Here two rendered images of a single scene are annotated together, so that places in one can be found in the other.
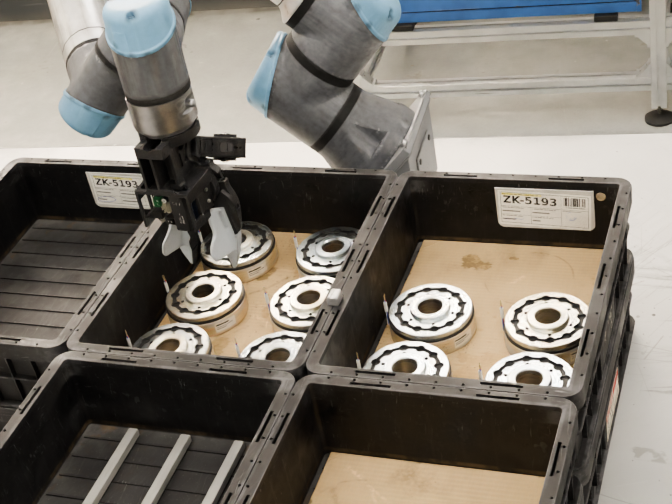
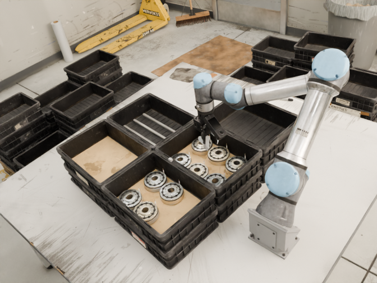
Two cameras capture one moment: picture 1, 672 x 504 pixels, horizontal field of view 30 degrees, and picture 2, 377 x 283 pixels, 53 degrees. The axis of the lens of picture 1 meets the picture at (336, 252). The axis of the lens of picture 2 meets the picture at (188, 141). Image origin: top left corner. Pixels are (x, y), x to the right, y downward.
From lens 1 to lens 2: 2.08 m
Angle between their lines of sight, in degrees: 85
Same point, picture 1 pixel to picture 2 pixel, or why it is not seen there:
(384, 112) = (268, 206)
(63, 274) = (262, 135)
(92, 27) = (249, 89)
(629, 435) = (134, 245)
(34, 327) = (242, 128)
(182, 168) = (201, 117)
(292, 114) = not seen: hidden behind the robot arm
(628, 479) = (123, 237)
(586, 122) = not seen: outside the picture
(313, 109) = not seen: hidden behind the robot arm
